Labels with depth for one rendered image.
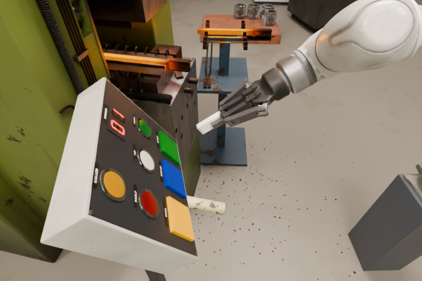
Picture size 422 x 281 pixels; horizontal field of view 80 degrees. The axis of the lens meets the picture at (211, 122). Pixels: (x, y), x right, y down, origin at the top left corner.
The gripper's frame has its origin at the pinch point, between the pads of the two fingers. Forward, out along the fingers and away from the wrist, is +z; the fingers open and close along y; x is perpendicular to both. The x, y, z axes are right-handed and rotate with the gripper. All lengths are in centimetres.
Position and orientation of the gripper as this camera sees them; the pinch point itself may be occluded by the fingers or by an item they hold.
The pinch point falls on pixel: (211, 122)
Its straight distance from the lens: 63.3
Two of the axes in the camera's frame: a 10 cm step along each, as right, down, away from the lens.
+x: -4.9, -5.6, -6.7
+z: -8.4, 5.0, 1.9
